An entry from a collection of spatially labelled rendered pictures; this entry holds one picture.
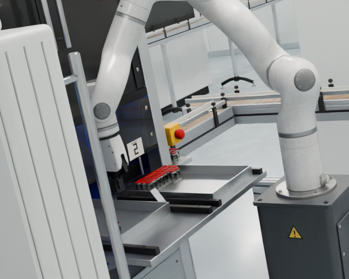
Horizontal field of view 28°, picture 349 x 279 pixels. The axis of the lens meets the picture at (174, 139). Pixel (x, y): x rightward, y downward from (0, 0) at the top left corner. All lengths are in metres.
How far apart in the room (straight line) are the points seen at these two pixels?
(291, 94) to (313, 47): 1.65
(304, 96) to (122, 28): 0.56
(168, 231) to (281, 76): 0.55
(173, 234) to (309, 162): 0.48
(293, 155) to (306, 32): 1.60
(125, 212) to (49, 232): 0.91
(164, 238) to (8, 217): 0.72
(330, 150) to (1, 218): 2.64
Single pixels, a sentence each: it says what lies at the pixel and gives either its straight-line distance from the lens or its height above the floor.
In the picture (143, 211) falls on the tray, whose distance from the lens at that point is 2.22.
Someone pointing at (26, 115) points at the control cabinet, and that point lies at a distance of 1.30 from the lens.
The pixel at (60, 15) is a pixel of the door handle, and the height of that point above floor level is 1.53.
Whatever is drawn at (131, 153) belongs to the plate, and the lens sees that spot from 2.41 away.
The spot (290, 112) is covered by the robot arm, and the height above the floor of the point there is 1.13.
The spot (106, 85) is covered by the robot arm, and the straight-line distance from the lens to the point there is 1.88.
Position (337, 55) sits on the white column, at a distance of 3.63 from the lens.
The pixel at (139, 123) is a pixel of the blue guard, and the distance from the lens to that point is 2.45.
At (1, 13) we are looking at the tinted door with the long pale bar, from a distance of 2.04.
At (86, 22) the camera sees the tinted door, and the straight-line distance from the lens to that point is 2.29.
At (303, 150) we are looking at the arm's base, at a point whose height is 1.00.
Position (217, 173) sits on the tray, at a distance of 2.43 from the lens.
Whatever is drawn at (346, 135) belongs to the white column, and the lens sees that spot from 3.72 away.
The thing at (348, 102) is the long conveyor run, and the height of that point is 0.92.
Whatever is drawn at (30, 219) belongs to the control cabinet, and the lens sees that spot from 1.33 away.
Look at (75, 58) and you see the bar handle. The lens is 1.41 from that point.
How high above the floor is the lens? 1.61
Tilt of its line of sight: 14 degrees down
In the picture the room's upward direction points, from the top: 11 degrees counter-clockwise
